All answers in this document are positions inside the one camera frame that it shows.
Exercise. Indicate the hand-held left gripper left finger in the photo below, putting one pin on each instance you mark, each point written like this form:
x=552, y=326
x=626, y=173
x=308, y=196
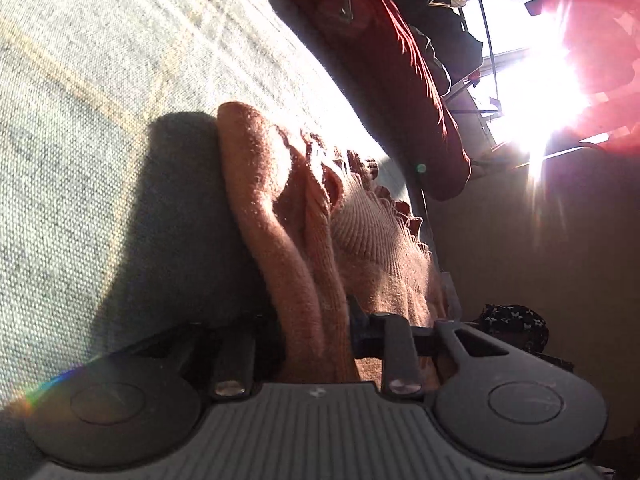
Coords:
x=235, y=355

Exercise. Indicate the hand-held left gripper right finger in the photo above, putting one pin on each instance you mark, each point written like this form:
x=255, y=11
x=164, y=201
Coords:
x=360, y=335

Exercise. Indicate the orange knit sweater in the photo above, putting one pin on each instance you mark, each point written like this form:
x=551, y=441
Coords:
x=300, y=260

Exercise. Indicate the navy star-print cloth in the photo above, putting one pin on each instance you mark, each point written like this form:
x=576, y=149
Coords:
x=515, y=317

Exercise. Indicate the red quilt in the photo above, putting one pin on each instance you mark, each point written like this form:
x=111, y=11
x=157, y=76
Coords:
x=425, y=110

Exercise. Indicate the grey-khaki crumpled garment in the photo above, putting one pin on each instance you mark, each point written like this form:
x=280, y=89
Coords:
x=435, y=65

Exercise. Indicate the orange curtain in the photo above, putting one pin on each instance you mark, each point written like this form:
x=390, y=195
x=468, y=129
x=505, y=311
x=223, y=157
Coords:
x=600, y=20

